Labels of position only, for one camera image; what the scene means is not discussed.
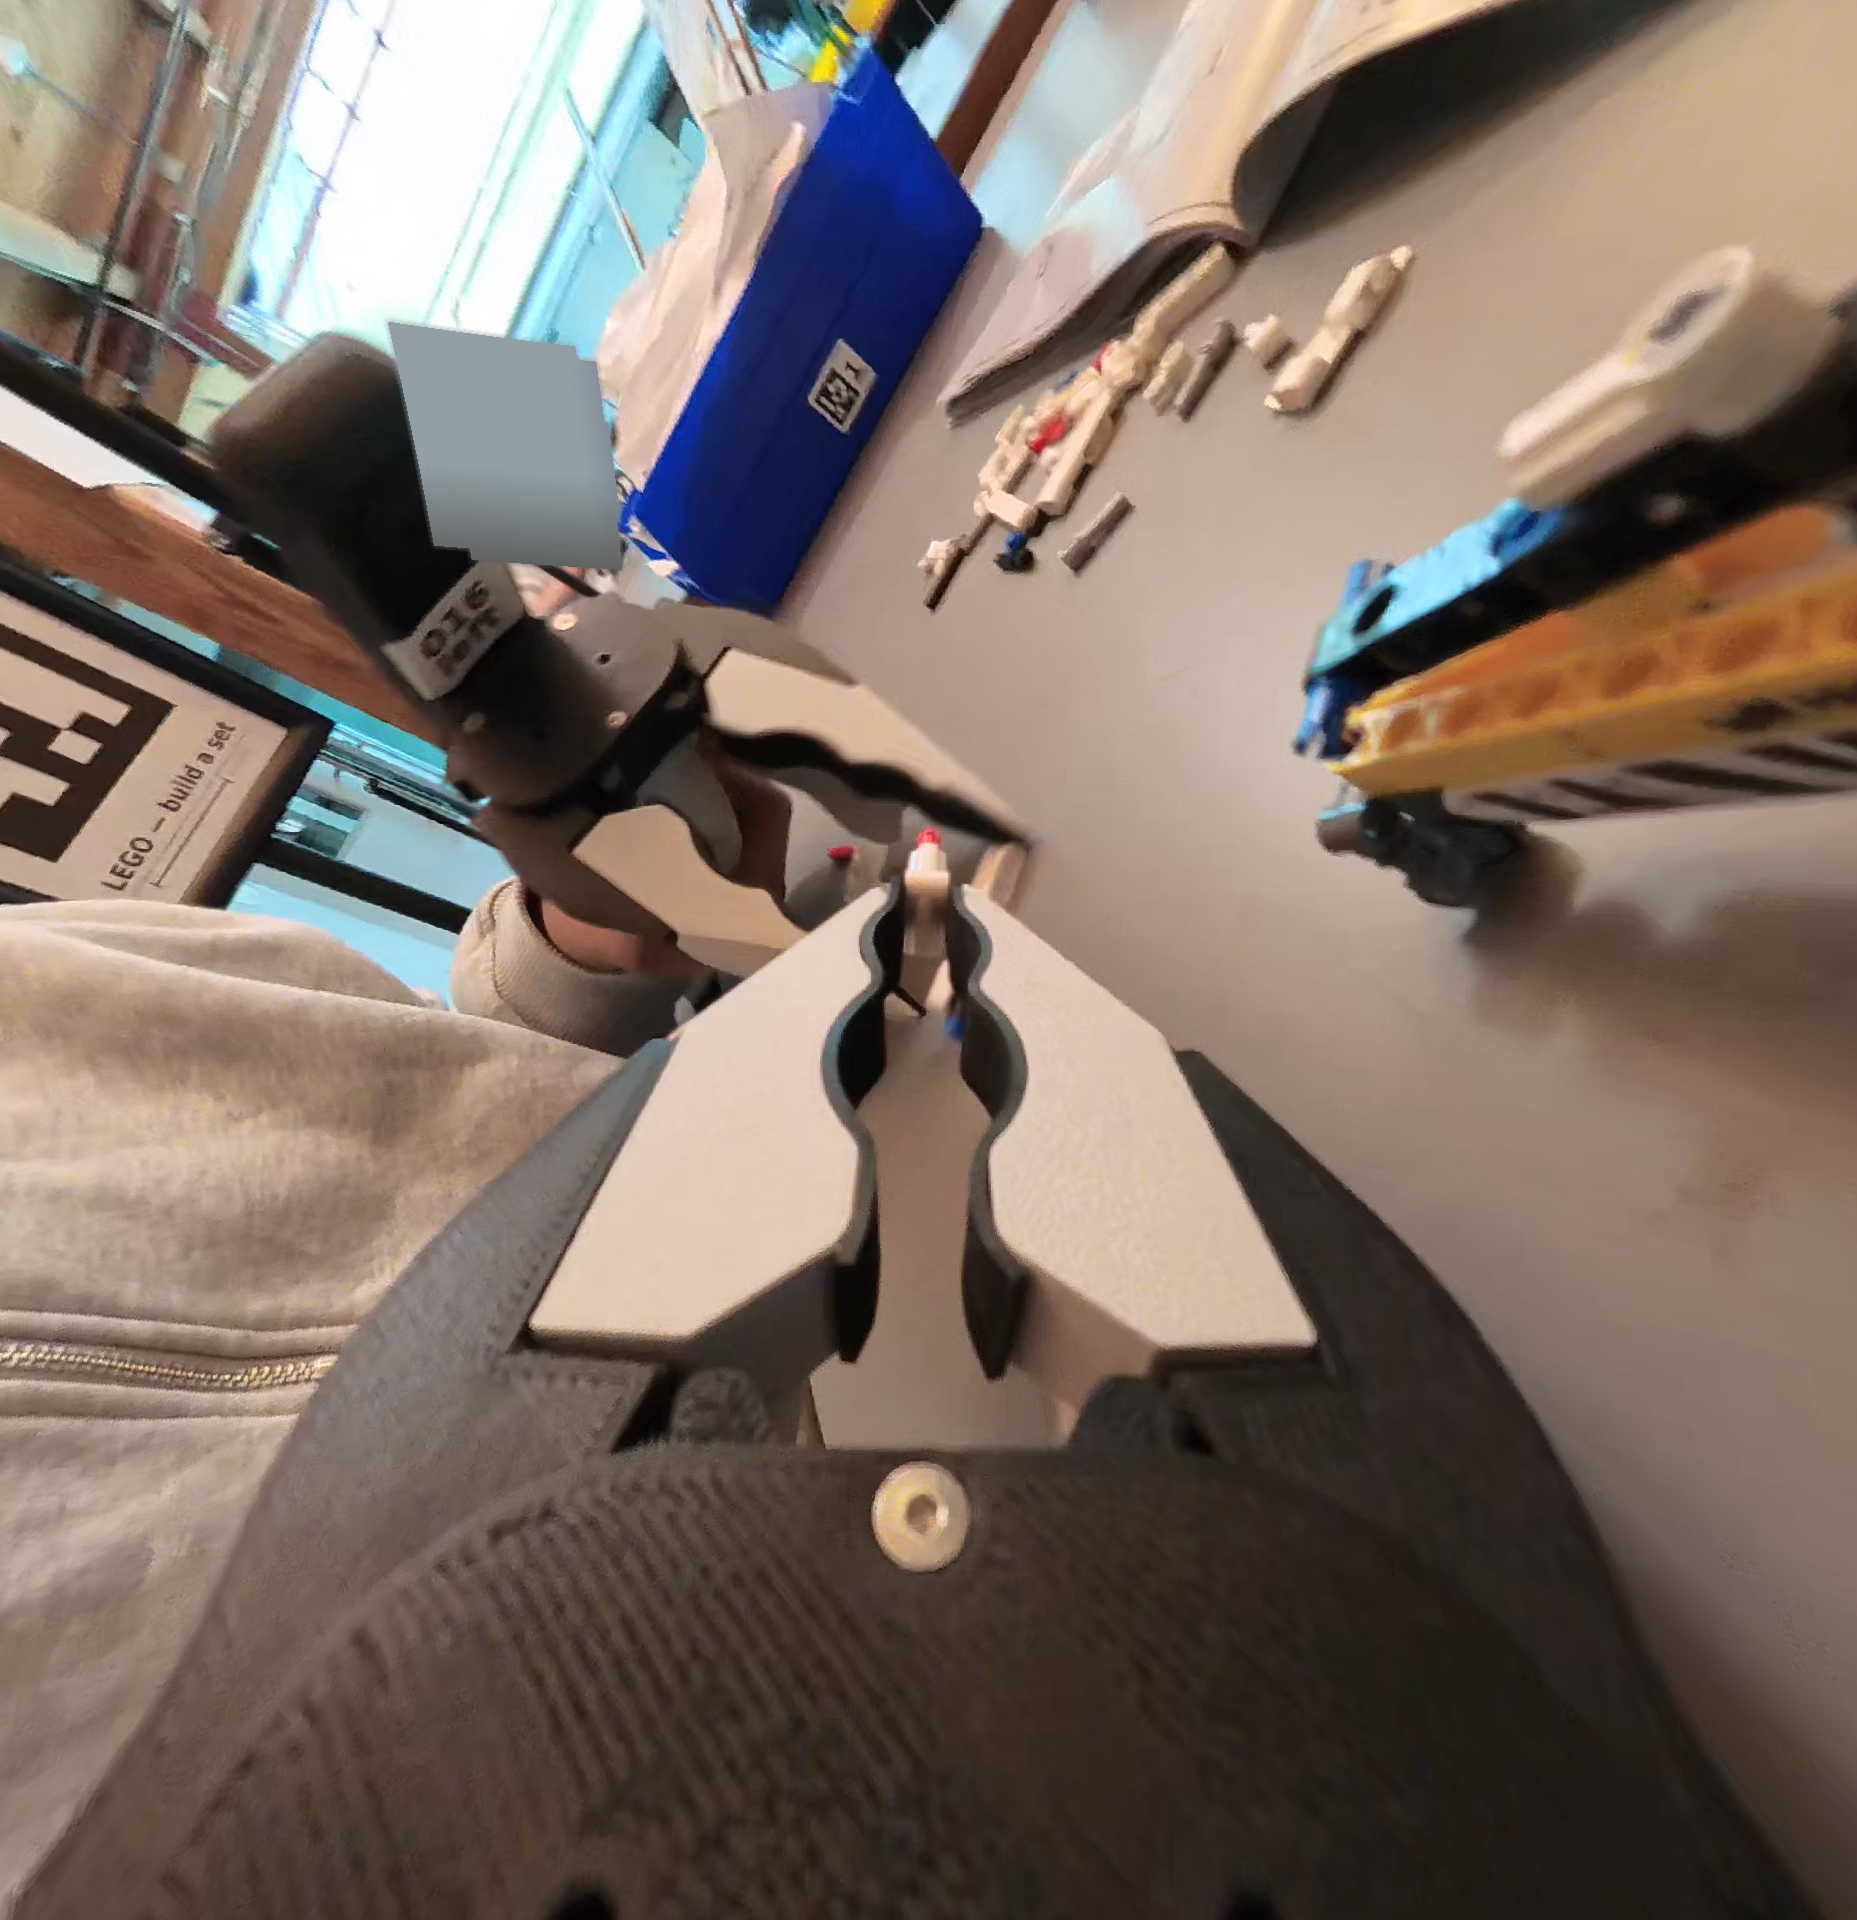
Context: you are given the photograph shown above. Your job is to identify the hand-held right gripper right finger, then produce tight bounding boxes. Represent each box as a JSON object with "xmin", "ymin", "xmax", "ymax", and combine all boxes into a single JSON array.
[{"xmin": 943, "ymin": 886, "xmax": 1317, "ymax": 1383}]

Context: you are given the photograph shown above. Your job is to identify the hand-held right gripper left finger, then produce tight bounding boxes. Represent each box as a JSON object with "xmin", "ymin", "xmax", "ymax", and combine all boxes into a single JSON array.
[{"xmin": 527, "ymin": 886, "xmax": 890, "ymax": 1370}]

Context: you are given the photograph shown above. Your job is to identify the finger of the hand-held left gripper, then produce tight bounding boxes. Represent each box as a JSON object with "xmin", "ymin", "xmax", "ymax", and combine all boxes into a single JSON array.
[
  {"xmin": 702, "ymin": 644, "xmax": 1038, "ymax": 855},
  {"xmin": 566, "ymin": 804, "xmax": 812, "ymax": 971}
]

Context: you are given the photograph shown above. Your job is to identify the small white lego assembly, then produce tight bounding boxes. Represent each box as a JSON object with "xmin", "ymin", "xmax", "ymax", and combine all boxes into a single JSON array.
[{"xmin": 895, "ymin": 826, "xmax": 972, "ymax": 1043}]

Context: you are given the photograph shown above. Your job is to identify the person's left forearm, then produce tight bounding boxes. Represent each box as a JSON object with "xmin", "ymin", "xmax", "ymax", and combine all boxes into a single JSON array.
[{"xmin": 450, "ymin": 883, "xmax": 707, "ymax": 1056}]

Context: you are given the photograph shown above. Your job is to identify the long white lego assembly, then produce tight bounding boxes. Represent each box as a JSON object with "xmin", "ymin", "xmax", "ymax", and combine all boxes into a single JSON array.
[{"xmin": 919, "ymin": 241, "xmax": 1238, "ymax": 612}]

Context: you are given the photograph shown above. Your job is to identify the lego instruction booklet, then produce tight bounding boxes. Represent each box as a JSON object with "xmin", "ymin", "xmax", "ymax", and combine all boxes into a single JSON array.
[{"xmin": 943, "ymin": 0, "xmax": 1664, "ymax": 432}]

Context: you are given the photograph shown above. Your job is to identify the blue yellow lego vehicle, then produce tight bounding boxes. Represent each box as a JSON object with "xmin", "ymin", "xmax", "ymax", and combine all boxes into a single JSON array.
[{"xmin": 1293, "ymin": 246, "xmax": 1857, "ymax": 912}]

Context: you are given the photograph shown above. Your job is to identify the person's left hand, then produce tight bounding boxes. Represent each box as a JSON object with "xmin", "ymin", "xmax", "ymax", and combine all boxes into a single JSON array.
[{"xmin": 537, "ymin": 897, "xmax": 720, "ymax": 989}]

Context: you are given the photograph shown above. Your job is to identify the framed marker sign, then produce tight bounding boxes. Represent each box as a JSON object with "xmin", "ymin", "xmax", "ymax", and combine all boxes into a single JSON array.
[{"xmin": 0, "ymin": 548, "xmax": 340, "ymax": 912}]

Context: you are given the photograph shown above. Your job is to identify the white crumpled bags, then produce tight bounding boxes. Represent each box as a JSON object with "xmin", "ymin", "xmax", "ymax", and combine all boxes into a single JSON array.
[{"xmin": 599, "ymin": 82, "xmax": 812, "ymax": 443}]

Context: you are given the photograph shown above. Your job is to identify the blue plastic bin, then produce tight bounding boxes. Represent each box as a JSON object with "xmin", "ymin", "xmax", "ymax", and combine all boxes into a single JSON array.
[{"xmin": 621, "ymin": 51, "xmax": 985, "ymax": 615}]

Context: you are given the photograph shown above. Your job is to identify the metal shelf rack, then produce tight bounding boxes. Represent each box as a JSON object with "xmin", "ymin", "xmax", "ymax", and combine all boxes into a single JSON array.
[{"xmin": 0, "ymin": 0, "xmax": 317, "ymax": 428}]

